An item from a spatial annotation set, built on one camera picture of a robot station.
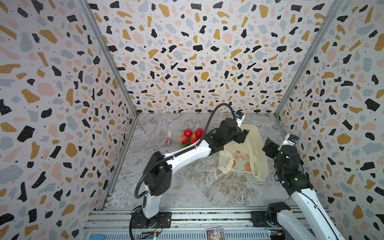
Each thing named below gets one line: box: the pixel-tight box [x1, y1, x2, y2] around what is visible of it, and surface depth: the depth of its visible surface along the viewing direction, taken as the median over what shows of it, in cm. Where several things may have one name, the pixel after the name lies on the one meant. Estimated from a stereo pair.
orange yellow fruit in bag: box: [178, 135, 189, 145], surface depth 97 cm
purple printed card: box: [205, 227, 226, 240], surface depth 70 cm
